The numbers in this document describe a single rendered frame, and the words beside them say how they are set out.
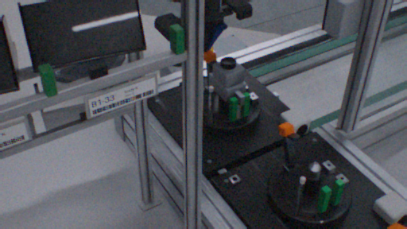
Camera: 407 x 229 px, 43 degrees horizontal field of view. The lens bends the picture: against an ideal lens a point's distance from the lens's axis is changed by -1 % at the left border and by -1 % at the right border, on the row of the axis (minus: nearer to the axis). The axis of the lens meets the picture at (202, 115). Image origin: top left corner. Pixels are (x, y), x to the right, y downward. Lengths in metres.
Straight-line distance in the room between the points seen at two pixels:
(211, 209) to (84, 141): 0.39
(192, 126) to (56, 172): 0.49
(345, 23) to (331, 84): 0.36
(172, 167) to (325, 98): 0.42
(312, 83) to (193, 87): 0.64
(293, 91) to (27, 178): 0.61
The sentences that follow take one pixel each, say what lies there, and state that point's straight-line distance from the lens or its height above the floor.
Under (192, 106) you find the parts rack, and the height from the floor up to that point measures 1.23.
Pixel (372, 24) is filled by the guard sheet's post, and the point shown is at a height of 1.20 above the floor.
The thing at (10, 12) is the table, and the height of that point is 0.86.
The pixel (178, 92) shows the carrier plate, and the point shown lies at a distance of 1.09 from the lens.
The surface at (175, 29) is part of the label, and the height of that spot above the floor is 1.34.
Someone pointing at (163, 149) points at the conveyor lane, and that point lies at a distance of 0.98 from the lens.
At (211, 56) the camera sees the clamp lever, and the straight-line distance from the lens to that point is 1.01.
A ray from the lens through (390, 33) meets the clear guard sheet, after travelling 0.99.
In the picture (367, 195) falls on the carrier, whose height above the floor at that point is 0.97.
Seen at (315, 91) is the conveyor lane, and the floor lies 0.92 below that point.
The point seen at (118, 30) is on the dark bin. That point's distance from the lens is 0.60.
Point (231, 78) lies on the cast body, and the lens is 0.95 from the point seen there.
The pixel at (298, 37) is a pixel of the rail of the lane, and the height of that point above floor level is 0.96.
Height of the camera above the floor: 1.64
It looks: 41 degrees down
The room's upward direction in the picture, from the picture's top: 1 degrees clockwise
